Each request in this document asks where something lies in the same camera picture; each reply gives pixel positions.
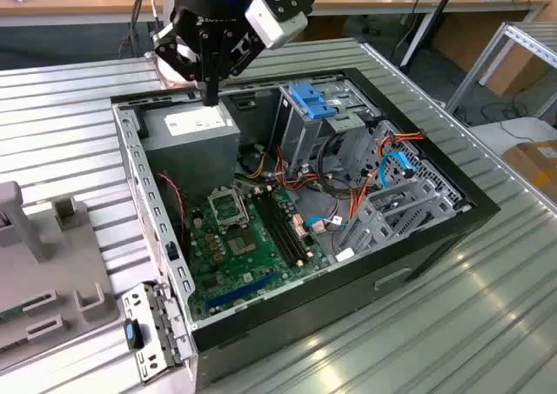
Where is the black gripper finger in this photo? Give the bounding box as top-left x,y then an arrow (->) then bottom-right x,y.
211,30 -> 266,107
151,23 -> 212,107

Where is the orange power wire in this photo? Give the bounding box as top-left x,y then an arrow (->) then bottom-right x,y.
347,128 -> 426,224

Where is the blue data wire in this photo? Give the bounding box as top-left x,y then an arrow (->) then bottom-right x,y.
379,149 -> 419,191

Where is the grey metal disk bay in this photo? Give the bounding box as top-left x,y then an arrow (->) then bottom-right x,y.
337,119 -> 473,260

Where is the blue plastic drive latch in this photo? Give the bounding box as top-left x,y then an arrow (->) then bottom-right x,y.
288,82 -> 339,120

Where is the grey optical drive cage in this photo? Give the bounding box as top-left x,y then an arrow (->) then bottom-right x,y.
277,78 -> 382,176

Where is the grey power supply unit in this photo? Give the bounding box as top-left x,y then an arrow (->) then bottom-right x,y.
138,99 -> 242,204

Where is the wooden office desk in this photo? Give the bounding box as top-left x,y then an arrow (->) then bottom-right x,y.
0,0 -> 175,28
304,0 -> 554,69

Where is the black RAM slot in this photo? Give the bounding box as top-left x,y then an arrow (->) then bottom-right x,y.
253,189 -> 304,268
265,187 -> 312,260

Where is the CPU socket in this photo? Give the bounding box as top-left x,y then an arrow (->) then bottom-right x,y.
225,227 -> 258,257

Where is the green motherboard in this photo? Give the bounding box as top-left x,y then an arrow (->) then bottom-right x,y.
186,184 -> 332,321

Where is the black tripod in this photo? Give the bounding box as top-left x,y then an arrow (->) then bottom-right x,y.
398,0 -> 465,71

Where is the blue expansion slot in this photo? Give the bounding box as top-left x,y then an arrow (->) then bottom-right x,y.
205,270 -> 279,309

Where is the grey parts rack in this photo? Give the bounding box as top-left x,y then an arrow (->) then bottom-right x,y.
0,180 -> 122,352

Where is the black open PC case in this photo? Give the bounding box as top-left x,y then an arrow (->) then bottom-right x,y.
109,66 -> 501,391

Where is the white table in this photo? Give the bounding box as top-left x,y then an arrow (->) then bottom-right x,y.
469,116 -> 557,158

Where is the green RAM stick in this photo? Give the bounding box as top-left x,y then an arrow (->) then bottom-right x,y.
0,296 -> 31,324

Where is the brown square base plate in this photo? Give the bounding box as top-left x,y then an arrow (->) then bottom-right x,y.
157,77 -> 193,91

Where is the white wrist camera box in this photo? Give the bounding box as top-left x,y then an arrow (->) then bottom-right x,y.
244,0 -> 309,50

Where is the red black fan wire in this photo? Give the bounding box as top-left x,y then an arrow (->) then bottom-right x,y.
155,171 -> 189,244

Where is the motherboard power wire bundle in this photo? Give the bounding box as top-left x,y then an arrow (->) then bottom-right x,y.
234,144 -> 353,199

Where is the metal socket cover frame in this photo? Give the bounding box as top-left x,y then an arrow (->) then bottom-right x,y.
207,187 -> 250,230

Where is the small blue white wire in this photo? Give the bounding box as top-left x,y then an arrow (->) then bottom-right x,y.
304,214 -> 349,235

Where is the metal expansion slot bracket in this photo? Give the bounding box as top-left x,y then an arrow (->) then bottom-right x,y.
120,280 -> 197,385

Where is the metal shelf frame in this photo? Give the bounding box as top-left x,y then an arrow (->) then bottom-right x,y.
444,21 -> 557,130

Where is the blue black bracket latch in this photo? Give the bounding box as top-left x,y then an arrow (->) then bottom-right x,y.
123,317 -> 145,351

